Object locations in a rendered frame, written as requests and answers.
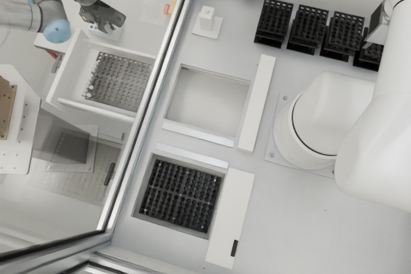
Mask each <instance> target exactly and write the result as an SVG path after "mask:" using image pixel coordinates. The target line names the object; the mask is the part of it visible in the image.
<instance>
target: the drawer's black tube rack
mask: <svg viewBox="0 0 411 274"><path fill-rule="evenodd" d="M159 165H160V167H159V169H158V172H157V176H156V178H155V182H154V185H153V186H152V191H151V194H150V198H149V201H148V203H147V207H146V209H145V213H144V214H145V215H147V216H150V217H154V218H157V219H159V220H163V221H167V222H170V223H173V224H177V225H179V226H183V227H186V228H190V229H193V230H196V231H199V232H203V233H207V230H208V228H209V223H210V219H211V216H212V212H213V208H214V205H215V201H216V198H217V193H218V189H219V186H220V182H221V177H218V176H214V175H211V174H208V173H204V172H201V171H197V170H194V169H190V168H186V167H183V166H179V165H175V164H173V163H169V162H166V161H161V163H160V164H159Z"/></svg>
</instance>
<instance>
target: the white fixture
mask: <svg viewBox="0 0 411 274"><path fill-rule="evenodd" d="M222 22H223V18H221V17H216V16H215V9H214V8H213V7H208V6H203V7H202V10H201V13H200V12H199V13H198V16H197V19H196V22H195V24H194V28H193V31H192V34H194V35H200V36H203V37H207V38H210V39H215V40H217V38H218V34H219V31H220V28H221V24H222Z"/></svg>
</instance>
